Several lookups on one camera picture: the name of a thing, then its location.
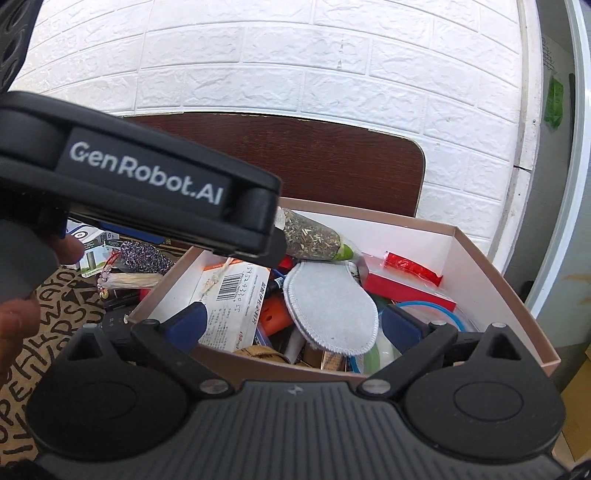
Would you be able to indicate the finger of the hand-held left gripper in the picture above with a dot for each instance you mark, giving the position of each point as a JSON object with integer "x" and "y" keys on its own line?
{"x": 278, "y": 247}

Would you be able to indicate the brown chair back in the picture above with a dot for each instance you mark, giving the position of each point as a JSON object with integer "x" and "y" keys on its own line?
{"x": 323, "y": 157}

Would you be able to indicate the small black device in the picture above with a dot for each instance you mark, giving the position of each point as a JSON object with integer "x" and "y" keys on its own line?
{"x": 113, "y": 319}

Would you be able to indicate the cream tassel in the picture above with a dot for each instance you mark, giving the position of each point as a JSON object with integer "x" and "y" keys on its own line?
{"x": 138, "y": 280}

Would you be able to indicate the red foil packet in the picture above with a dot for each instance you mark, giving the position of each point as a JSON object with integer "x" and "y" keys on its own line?
{"x": 411, "y": 265}

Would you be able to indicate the green wall sticker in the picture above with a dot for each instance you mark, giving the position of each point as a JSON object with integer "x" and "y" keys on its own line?
{"x": 554, "y": 101}

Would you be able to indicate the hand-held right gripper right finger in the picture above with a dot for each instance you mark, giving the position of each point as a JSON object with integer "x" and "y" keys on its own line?
{"x": 399, "y": 327}

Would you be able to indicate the clear container with blue rim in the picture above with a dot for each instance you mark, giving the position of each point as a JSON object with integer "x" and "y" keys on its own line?
{"x": 438, "y": 310}

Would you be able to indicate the bag of dried herbs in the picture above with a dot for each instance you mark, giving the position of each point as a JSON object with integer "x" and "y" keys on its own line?
{"x": 314, "y": 237}

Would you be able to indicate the person's left hand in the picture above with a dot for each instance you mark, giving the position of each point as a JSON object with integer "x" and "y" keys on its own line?
{"x": 14, "y": 327}

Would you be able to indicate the white barcode packet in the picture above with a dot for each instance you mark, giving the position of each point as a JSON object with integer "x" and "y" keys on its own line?
{"x": 231, "y": 300}

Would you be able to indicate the purple knitted pouch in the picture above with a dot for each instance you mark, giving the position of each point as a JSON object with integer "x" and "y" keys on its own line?
{"x": 143, "y": 258}

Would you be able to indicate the letter patterned tablecloth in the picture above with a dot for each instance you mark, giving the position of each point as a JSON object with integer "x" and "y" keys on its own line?
{"x": 60, "y": 304}

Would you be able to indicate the cardboard box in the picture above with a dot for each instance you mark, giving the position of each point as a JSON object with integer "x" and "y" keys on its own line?
{"x": 489, "y": 277}

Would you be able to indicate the red flat box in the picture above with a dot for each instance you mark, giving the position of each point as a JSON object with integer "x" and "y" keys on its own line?
{"x": 397, "y": 287}

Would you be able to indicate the orange plastic item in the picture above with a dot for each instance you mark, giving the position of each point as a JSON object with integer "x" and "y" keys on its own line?
{"x": 272, "y": 318}

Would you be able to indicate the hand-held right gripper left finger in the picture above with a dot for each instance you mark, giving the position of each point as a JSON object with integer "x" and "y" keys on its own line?
{"x": 189, "y": 323}

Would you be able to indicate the grey fabric insole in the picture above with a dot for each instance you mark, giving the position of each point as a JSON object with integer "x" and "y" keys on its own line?
{"x": 330, "y": 304}

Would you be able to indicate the white door frame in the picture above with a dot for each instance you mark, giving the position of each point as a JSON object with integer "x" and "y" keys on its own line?
{"x": 570, "y": 184}

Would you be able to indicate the white and green box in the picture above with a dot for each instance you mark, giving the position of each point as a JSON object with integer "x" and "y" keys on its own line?
{"x": 94, "y": 261}

